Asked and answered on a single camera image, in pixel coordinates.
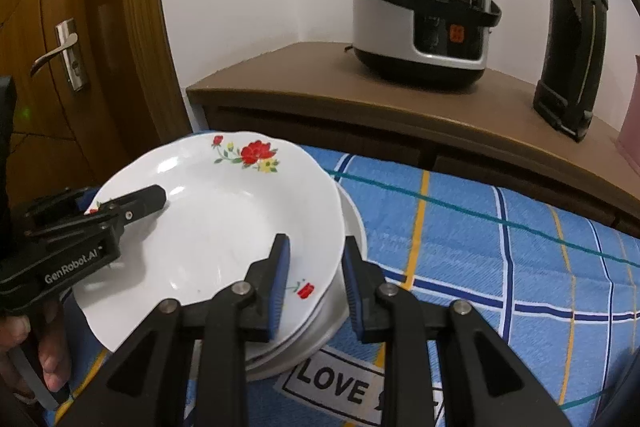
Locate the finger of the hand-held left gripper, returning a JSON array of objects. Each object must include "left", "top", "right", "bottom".
[{"left": 86, "top": 185, "right": 167, "bottom": 229}]

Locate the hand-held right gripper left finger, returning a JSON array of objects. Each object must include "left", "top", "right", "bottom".
[{"left": 55, "top": 233, "right": 292, "bottom": 427}]

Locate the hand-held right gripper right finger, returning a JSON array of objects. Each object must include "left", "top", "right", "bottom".
[{"left": 341, "top": 237, "right": 574, "bottom": 427}]

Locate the white plate with pink flowers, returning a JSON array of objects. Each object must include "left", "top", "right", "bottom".
[{"left": 245, "top": 277, "right": 341, "bottom": 365}]

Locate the plain grey round plate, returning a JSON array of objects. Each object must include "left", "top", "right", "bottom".
[{"left": 244, "top": 187, "right": 369, "bottom": 383}]

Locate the white plate with red flowers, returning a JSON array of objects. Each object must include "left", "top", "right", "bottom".
[{"left": 71, "top": 131, "right": 346, "bottom": 354}]

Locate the person's left hand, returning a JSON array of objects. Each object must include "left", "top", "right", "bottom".
[{"left": 0, "top": 302, "right": 71, "bottom": 403}]

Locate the blue plaid tablecloth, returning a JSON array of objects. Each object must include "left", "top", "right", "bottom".
[{"left": 42, "top": 142, "right": 640, "bottom": 427}]

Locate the wooden door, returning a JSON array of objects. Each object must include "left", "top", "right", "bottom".
[{"left": 0, "top": 0, "right": 193, "bottom": 218}]

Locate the brown wooden cabinet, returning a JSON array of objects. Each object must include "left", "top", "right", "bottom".
[{"left": 186, "top": 41, "right": 640, "bottom": 238}]

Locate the silver and black rice cooker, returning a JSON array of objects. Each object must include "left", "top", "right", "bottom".
[{"left": 344, "top": 0, "right": 502, "bottom": 94}]

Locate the black thermos flask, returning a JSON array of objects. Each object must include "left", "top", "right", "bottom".
[{"left": 532, "top": 0, "right": 609, "bottom": 142}]

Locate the pink electric kettle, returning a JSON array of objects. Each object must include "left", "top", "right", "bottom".
[{"left": 615, "top": 54, "right": 640, "bottom": 178}]

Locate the silver door handle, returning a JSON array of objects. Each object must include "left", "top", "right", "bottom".
[{"left": 30, "top": 19, "right": 91, "bottom": 92}]

